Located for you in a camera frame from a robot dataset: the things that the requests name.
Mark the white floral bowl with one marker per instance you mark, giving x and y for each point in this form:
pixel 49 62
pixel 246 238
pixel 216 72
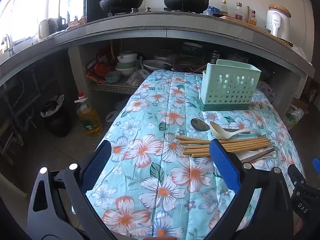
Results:
pixel 127 56

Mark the green plastic bag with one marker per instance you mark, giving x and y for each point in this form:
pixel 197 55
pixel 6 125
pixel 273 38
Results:
pixel 293 117

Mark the gas stove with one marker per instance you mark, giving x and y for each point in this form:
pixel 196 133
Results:
pixel 150 9

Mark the metal faucet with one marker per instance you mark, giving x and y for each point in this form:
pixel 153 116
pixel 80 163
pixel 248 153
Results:
pixel 8 42

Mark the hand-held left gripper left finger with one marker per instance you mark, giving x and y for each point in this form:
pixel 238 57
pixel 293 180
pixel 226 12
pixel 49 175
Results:
pixel 97 165

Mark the bright window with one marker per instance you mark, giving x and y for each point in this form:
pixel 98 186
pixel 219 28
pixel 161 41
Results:
pixel 25 5

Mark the grey drain pipes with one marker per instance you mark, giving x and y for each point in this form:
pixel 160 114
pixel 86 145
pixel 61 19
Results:
pixel 22 120

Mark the white plate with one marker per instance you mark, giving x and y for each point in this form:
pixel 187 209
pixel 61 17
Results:
pixel 156 65

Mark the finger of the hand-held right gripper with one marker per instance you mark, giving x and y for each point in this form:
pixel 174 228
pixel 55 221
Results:
pixel 317 165
pixel 296 177

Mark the wooden cutting board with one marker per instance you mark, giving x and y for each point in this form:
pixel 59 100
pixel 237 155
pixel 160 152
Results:
pixel 232 18

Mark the white kitchen appliance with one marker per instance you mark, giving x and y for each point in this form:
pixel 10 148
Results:
pixel 275 22

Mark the orange sauce bottle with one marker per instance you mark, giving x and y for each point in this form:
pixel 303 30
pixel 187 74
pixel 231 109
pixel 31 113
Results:
pixel 253 20

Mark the metal spoon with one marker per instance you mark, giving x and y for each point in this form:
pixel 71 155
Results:
pixel 200 124

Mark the dark sauce bottle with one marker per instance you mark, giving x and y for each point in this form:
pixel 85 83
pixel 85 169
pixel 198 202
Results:
pixel 238 13

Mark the cooking oil bottle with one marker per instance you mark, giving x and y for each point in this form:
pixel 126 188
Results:
pixel 90 120

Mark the concrete kitchen counter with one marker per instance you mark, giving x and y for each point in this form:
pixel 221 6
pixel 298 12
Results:
pixel 125 27

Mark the metal shelf rack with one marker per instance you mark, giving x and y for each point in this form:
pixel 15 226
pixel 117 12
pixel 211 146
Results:
pixel 112 88

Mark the woven round mat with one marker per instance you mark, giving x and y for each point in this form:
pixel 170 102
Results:
pixel 281 8

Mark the pale green bowl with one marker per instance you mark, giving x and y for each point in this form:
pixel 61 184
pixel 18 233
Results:
pixel 126 65

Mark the floral quilted cloth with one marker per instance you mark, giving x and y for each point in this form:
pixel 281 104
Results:
pixel 150 180

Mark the yellow cap sauce bottle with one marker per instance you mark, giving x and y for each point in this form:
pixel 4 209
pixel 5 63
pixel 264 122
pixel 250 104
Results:
pixel 224 9

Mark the clear plastic bag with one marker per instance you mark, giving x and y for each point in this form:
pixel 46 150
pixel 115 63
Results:
pixel 137 77

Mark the pink cloth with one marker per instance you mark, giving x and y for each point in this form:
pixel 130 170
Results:
pixel 76 23

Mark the red snack bags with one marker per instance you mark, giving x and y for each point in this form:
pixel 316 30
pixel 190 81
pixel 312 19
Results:
pixel 100 67

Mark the pile of bamboo chopsticks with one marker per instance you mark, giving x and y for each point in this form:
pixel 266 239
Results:
pixel 200 142

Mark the cream jug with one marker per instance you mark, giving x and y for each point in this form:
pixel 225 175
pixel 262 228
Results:
pixel 43 28

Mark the blue plastic bag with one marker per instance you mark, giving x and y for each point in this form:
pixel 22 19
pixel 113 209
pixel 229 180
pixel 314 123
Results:
pixel 212 10

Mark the wooden rolling pin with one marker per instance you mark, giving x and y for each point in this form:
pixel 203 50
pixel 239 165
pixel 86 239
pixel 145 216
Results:
pixel 247 13

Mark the grey metal utensil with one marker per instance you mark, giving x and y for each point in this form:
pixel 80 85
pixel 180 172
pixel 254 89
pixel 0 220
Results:
pixel 260 155

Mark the cardboard box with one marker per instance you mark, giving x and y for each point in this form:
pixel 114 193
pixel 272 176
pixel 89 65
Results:
pixel 301 106

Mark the black trash bin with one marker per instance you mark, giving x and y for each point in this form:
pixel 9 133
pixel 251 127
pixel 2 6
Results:
pixel 56 125

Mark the green plastic utensil holder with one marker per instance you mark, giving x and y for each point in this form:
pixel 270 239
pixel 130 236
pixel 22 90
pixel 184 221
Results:
pixel 230 90

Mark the white plastic bag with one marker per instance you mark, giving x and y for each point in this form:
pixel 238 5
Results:
pixel 111 116

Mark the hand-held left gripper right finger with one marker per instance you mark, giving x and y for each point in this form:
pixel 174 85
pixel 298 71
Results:
pixel 225 165

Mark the small teal bowl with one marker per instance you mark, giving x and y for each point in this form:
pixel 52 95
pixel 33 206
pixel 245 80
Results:
pixel 113 77

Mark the dark metal pan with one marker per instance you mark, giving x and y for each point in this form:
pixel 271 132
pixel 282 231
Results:
pixel 187 65

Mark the plastic bag with greens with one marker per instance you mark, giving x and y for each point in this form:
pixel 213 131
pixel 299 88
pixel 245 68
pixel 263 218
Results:
pixel 298 51

